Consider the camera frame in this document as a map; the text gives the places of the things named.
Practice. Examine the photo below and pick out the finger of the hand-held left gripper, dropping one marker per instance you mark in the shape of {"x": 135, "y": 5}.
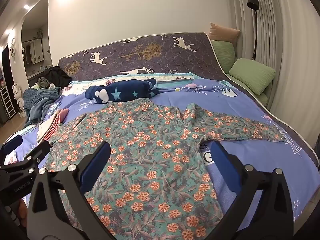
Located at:
{"x": 11, "y": 143}
{"x": 37, "y": 155}

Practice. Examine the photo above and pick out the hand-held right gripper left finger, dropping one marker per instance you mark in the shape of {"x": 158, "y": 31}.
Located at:
{"x": 96, "y": 166}

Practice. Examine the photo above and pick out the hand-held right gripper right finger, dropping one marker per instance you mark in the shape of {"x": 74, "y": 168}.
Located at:
{"x": 225, "y": 163}

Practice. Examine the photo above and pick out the teal floral garment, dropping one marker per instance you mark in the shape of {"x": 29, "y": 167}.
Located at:
{"x": 150, "y": 142}

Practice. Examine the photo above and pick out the black clothes pile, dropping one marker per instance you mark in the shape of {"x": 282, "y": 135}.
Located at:
{"x": 57, "y": 76}

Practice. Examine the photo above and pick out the blue printed bedsheet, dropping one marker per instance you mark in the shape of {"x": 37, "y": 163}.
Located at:
{"x": 250, "y": 155}

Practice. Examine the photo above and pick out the folded cream cloth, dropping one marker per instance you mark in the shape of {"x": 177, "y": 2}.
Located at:
{"x": 45, "y": 128}

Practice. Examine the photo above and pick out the white rack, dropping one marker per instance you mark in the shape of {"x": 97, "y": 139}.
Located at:
{"x": 7, "y": 102}

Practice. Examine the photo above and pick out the white cat figure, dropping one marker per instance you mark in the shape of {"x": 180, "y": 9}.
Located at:
{"x": 18, "y": 97}

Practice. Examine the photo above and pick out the folded pink cloth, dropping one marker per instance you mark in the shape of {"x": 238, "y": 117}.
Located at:
{"x": 62, "y": 114}

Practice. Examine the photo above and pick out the teal fleece blanket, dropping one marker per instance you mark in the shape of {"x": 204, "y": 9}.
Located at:
{"x": 37, "y": 102}

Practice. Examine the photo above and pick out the grey-green garment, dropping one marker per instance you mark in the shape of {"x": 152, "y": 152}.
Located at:
{"x": 43, "y": 82}

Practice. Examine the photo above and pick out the navy star-print blanket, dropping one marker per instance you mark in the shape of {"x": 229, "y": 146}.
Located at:
{"x": 120, "y": 92}

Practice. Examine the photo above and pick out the green sofa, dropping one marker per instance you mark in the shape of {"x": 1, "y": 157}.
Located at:
{"x": 266, "y": 96}

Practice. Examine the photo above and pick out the green pillow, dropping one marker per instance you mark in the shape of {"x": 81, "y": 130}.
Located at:
{"x": 252, "y": 75}
{"x": 223, "y": 55}

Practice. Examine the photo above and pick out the purple deer-print mattress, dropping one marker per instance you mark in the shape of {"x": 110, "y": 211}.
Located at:
{"x": 162, "y": 55}

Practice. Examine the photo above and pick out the beige pillow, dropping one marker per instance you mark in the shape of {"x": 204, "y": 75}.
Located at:
{"x": 223, "y": 32}

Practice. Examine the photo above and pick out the grey pleated curtain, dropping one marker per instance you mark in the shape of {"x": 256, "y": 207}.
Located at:
{"x": 287, "y": 42}

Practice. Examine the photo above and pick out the black floor lamp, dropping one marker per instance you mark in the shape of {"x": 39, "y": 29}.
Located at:
{"x": 252, "y": 1}

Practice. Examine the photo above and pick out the white wall cabinet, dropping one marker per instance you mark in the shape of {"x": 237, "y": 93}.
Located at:
{"x": 35, "y": 50}

